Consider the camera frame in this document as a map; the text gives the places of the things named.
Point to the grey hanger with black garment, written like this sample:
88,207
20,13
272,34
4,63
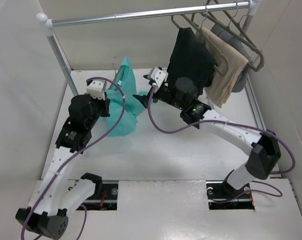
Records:
182,21

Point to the teal t shirt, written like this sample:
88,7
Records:
126,117

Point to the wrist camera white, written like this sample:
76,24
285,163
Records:
96,89
158,76

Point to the beige hanging garment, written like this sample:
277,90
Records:
230,64

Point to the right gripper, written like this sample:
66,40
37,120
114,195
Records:
144,99

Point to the aluminium rail right side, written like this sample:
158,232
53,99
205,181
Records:
254,106

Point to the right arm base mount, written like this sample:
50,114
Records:
222,197

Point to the black hanging garment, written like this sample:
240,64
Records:
191,59

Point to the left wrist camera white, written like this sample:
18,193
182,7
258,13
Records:
96,89

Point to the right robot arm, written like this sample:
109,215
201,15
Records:
261,147

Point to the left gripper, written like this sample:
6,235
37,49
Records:
105,103

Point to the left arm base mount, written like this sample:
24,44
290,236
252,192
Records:
106,200

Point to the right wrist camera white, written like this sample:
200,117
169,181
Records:
158,76

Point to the grey hanger with beige garment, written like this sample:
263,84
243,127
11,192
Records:
206,39

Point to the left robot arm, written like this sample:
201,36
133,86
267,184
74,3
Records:
47,213

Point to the silver clothes rack frame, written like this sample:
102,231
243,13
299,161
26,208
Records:
90,33

